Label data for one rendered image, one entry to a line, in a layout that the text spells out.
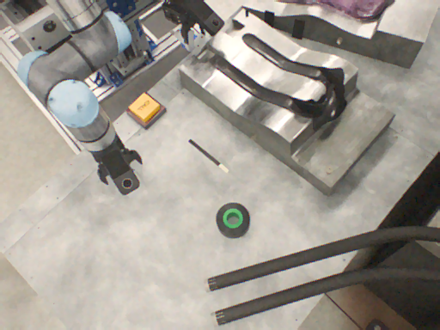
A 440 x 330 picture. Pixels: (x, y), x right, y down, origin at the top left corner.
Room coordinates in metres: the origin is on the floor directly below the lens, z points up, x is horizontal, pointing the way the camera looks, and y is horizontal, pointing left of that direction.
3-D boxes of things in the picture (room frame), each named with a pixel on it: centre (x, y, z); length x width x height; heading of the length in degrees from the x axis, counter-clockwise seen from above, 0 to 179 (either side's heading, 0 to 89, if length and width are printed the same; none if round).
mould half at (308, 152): (0.59, -0.19, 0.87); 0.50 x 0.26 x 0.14; 38
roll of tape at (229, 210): (0.29, 0.00, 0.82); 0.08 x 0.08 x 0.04
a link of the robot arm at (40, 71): (0.55, 0.28, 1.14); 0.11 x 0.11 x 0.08; 35
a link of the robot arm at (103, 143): (0.46, 0.24, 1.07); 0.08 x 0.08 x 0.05
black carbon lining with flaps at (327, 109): (0.61, -0.19, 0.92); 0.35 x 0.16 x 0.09; 38
